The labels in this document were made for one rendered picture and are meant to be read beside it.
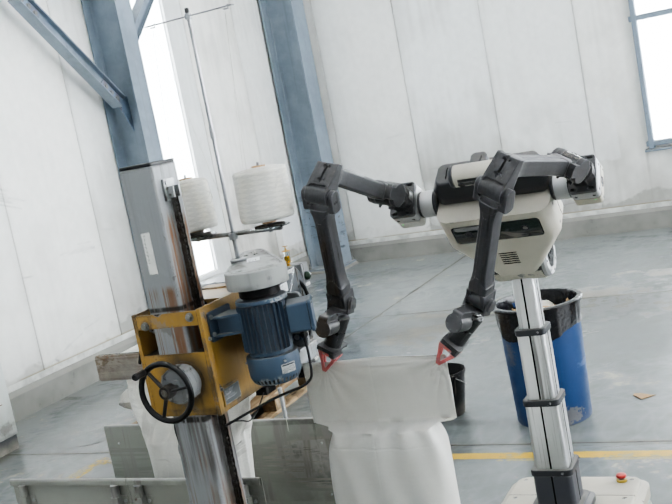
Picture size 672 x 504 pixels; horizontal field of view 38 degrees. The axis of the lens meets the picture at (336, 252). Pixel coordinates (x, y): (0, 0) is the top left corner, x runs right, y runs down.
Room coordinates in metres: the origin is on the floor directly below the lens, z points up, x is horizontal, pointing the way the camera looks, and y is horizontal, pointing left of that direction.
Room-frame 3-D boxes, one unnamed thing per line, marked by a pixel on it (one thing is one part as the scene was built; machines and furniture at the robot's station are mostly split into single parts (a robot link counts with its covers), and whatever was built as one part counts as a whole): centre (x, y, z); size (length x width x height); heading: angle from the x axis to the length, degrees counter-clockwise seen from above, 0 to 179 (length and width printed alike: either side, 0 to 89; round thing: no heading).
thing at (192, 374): (2.69, 0.50, 1.14); 0.11 x 0.06 x 0.11; 63
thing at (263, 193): (2.86, 0.18, 1.61); 0.17 x 0.17 x 0.17
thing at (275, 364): (2.73, 0.23, 1.21); 0.15 x 0.15 x 0.25
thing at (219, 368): (2.86, 0.44, 1.18); 0.34 x 0.25 x 0.31; 153
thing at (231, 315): (2.73, 0.33, 1.27); 0.12 x 0.09 x 0.09; 153
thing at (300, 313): (2.73, 0.13, 1.25); 0.10 x 0.08 x 0.12; 178
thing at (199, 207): (2.98, 0.41, 1.61); 0.15 x 0.14 x 0.17; 63
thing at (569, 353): (5.05, -0.99, 0.32); 0.51 x 0.48 x 0.65; 153
